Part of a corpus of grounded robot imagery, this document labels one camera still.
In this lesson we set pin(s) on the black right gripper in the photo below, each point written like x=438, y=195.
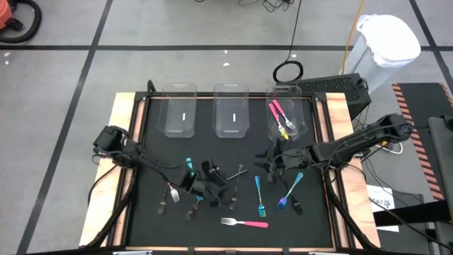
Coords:
x=293, y=159

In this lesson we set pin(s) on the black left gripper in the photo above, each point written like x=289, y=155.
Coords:
x=212, y=175

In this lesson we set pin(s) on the dark metal fork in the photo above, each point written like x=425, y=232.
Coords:
x=296, y=207
x=161, y=209
x=191, y=213
x=239, y=174
x=233, y=202

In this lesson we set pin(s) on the iridescent rainbow fork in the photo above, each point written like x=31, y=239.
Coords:
x=189, y=163
x=282, y=202
x=257, y=182

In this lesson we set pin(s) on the clear plastic bin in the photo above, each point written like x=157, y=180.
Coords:
x=177, y=106
x=297, y=106
x=231, y=106

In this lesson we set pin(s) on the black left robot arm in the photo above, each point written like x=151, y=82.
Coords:
x=120, y=148

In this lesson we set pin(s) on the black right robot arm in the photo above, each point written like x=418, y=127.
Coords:
x=354, y=145

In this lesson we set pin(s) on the black table mat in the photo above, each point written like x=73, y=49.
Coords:
x=219, y=237

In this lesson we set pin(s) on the black computer case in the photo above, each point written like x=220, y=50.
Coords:
x=336, y=86

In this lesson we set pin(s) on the white paper sheet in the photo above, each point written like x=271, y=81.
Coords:
x=380, y=196

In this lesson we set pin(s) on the grey trash can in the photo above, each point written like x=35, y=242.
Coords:
x=364, y=71

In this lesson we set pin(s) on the black metal beam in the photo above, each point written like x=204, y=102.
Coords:
x=407, y=214

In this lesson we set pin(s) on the black hazard-striped floor mat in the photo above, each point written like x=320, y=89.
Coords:
x=421, y=102

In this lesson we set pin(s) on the orange shop vacuum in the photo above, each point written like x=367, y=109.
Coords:
x=4, y=16

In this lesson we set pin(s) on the black metal table frame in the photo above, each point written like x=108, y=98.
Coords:
x=205, y=95

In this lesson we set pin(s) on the silver metal bracket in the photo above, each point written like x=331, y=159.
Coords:
x=132, y=253
x=329, y=253

